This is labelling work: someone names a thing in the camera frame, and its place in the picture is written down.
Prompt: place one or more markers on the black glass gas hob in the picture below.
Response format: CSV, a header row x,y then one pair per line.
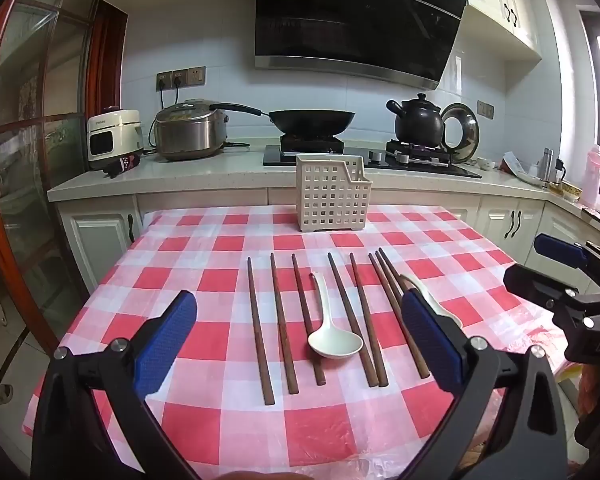
x,y
360,167

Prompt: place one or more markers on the printed packet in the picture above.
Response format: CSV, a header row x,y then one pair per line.
x,y
514,165

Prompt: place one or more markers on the steel glass pot lid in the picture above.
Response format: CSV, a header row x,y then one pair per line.
x,y
467,132

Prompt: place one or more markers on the steel thermos bottle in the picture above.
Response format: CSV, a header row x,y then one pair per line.
x,y
547,165

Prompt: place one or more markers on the brown wooden chopstick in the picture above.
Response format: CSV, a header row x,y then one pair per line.
x,y
392,265
345,300
363,300
389,272
387,294
302,300
259,330
282,322

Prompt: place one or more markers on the silver rice cooker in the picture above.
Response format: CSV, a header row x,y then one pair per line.
x,y
190,132

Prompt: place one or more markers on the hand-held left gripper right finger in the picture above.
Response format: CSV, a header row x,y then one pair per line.
x,y
430,340

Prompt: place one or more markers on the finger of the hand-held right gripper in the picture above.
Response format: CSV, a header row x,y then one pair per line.
x,y
560,250
535,285

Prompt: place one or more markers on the cream perforated plastic basket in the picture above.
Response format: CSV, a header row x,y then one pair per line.
x,y
330,195

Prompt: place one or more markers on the white small cooker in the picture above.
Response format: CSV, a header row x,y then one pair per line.
x,y
112,135

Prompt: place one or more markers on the pink water bottle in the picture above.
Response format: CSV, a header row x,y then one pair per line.
x,y
595,175

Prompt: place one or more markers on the red white checked tablecloth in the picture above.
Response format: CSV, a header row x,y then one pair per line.
x,y
205,285

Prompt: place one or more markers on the small white cups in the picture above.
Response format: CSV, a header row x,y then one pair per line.
x,y
484,163

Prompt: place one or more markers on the black pink glove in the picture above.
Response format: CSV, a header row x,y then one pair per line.
x,y
122,166

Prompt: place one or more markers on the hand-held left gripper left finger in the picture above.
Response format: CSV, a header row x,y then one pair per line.
x,y
170,340

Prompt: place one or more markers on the grey hob knob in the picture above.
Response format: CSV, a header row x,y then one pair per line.
x,y
376,156
403,159

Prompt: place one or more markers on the black burner grate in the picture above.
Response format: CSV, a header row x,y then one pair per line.
x,y
310,144
420,152

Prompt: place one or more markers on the black glass range hood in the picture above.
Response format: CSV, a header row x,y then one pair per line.
x,y
355,15

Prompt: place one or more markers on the gold wall socket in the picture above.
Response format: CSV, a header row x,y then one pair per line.
x,y
164,79
485,110
180,77
197,75

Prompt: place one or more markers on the black clay pot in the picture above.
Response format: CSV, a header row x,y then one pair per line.
x,y
420,122

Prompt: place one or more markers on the wooden framed glass door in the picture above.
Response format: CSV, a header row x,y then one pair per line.
x,y
30,160

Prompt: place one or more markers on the black wok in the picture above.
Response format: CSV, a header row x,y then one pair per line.
x,y
312,120

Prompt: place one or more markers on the patterned bowl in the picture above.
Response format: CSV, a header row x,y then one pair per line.
x,y
566,191

